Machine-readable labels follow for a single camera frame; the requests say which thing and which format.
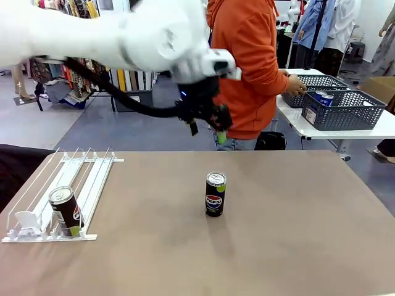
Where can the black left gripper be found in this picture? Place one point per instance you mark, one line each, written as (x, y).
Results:
(197, 98)

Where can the black Pepsi can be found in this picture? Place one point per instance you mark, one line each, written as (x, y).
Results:
(66, 209)
(216, 197)

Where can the blue soda can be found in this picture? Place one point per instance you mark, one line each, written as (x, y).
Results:
(327, 100)
(318, 96)

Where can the person's right forearm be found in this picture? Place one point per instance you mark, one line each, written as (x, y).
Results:
(279, 81)

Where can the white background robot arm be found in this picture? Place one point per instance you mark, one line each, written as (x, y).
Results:
(294, 10)

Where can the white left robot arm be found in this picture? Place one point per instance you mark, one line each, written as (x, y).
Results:
(92, 34)

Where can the person's right hand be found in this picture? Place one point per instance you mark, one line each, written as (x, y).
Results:
(297, 86)

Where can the black bag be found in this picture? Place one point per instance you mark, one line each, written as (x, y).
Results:
(271, 141)

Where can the grey storage bin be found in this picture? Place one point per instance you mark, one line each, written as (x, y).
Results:
(140, 98)

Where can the person in orange hoodie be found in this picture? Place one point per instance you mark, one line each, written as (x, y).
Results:
(247, 61)

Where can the white side table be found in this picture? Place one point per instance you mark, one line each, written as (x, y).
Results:
(296, 120)

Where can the striped panels stack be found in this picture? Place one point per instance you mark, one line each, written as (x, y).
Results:
(129, 79)

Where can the grey plastic basket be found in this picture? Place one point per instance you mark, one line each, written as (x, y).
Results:
(321, 82)
(344, 112)

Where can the rack of patterned fabrics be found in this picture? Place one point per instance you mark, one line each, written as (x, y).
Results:
(77, 80)

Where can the person in blue coat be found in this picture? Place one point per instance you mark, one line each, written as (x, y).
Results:
(311, 27)

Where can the black stand pole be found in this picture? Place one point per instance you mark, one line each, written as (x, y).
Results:
(318, 31)

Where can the dark step stool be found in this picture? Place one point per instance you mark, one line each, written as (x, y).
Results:
(358, 50)

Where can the cardboard box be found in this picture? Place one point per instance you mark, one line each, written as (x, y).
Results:
(379, 87)

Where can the bystander's shoe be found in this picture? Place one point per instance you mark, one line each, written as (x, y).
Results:
(384, 154)

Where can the mannequin legs on base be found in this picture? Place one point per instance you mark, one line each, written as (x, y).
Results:
(23, 83)

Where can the mannequin in grey garment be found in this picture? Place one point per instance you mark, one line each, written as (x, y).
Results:
(384, 52)

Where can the black chair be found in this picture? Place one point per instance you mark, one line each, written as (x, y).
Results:
(18, 172)

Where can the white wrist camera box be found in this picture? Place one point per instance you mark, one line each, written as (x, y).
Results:
(228, 63)

